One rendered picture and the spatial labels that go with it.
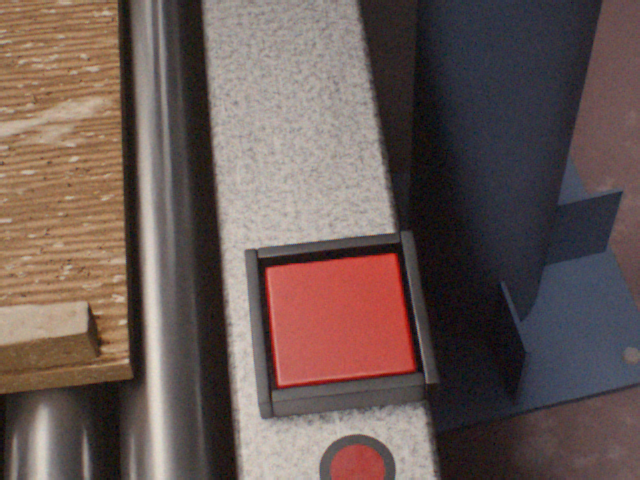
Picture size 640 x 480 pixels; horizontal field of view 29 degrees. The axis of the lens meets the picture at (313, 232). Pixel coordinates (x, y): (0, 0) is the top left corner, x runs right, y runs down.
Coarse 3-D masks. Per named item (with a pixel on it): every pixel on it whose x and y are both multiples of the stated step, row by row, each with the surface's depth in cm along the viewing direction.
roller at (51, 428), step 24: (96, 384) 55; (24, 408) 53; (48, 408) 53; (72, 408) 53; (96, 408) 54; (24, 432) 52; (48, 432) 52; (72, 432) 53; (96, 432) 54; (24, 456) 52; (48, 456) 52; (72, 456) 52; (96, 456) 53
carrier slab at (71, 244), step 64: (0, 0) 64; (64, 0) 63; (0, 64) 61; (64, 64) 61; (0, 128) 59; (64, 128) 59; (0, 192) 57; (64, 192) 57; (128, 192) 58; (0, 256) 55; (64, 256) 55; (128, 256) 56; (128, 320) 53; (0, 384) 52; (64, 384) 53
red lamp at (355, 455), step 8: (344, 448) 52; (352, 448) 52; (360, 448) 52; (368, 448) 52; (336, 456) 52; (344, 456) 52; (352, 456) 52; (360, 456) 52; (368, 456) 52; (376, 456) 52; (336, 464) 51; (344, 464) 51; (352, 464) 51; (360, 464) 51; (368, 464) 51; (376, 464) 51; (336, 472) 51; (344, 472) 51; (352, 472) 51; (360, 472) 51; (368, 472) 51; (376, 472) 51
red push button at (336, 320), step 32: (384, 256) 55; (288, 288) 55; (320, 288) 54; (352, 288) 54; (384, 288) 54; (288, 320) 54; (320, 320) 54; (352, 320) 54; (384, 320) 53; (288, 352) 53; (320, 352) 53; (352, 352) 53; (384, 352) 53; (288, 384) 52
